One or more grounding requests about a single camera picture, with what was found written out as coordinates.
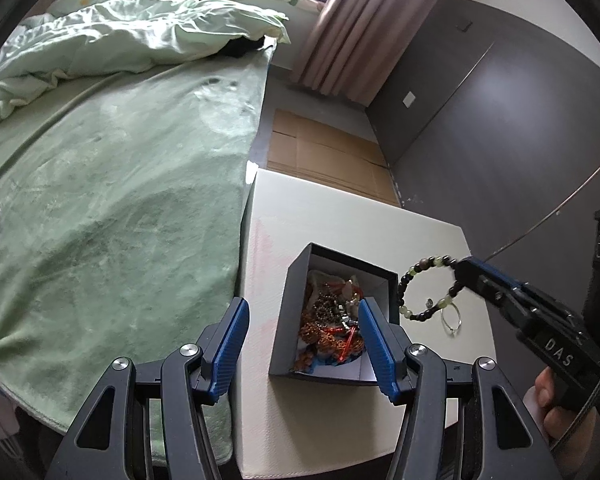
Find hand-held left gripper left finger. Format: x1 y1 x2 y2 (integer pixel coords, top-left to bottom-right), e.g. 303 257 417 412
45 296 251 480

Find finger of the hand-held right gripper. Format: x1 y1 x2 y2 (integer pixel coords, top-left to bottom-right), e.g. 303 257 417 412
455 262 547 332
462 256 576 326

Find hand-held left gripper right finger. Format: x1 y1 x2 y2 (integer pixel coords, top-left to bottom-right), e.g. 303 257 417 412
357 297 563 480

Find pile of beaded jewelry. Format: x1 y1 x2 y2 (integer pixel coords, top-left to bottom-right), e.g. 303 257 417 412
295 270 376 373

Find dark gift box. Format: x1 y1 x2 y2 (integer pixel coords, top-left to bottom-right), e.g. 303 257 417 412
269 242 401 388

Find dark and green beaded bracelet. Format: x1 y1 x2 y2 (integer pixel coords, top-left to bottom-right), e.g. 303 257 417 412
396 255 467 322

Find person's right hand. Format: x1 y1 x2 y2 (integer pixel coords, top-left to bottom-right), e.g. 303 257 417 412
530 367 600 461

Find grey wardrobe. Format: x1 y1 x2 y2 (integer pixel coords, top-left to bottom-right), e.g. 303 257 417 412
365 0 600 311

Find white low table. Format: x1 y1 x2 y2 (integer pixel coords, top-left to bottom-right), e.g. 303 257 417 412
232 167 498 480

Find green bed sheet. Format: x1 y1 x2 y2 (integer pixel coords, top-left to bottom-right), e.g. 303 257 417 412
0 50 276 466

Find flattened cardboard sheets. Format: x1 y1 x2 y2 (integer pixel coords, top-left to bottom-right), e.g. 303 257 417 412
266 108 401 207

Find pink curtain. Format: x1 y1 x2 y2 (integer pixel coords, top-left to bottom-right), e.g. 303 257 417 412
290 0 443 108

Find light green quilt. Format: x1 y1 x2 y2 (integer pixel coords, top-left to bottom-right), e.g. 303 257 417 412
0 0 291 121

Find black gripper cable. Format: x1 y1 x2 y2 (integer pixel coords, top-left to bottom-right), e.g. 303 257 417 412
547 337 600 461

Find thin silver ring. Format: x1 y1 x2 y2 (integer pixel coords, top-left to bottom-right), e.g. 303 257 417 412
440 302 465 337

